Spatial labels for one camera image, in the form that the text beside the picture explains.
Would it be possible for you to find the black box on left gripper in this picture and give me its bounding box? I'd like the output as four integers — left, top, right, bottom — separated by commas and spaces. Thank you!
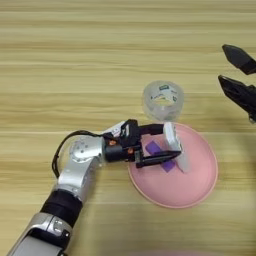
119, 118, 141, 148

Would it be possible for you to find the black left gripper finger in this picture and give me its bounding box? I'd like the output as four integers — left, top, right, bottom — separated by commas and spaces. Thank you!
139, 123, 166, 136
136, 150, 183, 169

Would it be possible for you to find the purple rectangular block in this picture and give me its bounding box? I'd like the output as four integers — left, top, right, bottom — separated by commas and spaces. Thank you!
144, 140, 177, 174

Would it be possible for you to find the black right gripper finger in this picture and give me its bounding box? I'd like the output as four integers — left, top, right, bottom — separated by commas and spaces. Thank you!
217, 74, 256, 114
221, 43, 256, 76

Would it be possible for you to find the clear plastic cup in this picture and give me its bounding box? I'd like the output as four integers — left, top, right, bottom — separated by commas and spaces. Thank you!
142, 80, 185, 123

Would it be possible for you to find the white remote control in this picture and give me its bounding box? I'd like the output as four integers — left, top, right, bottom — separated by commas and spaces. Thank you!
163, 121, 193, 174

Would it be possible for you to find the red and white small box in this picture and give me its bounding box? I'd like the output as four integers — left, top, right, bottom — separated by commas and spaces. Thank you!
103, 120, 129, 138

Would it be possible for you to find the pink round plate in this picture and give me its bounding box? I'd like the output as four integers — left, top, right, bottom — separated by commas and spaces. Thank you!
127, 121, 219, 209

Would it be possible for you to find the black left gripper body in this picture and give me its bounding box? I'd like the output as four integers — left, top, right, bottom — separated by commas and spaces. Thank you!
103, 135, 146, 169

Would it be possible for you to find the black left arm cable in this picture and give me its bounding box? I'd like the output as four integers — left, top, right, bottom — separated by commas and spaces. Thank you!
51, 129, 108, 179

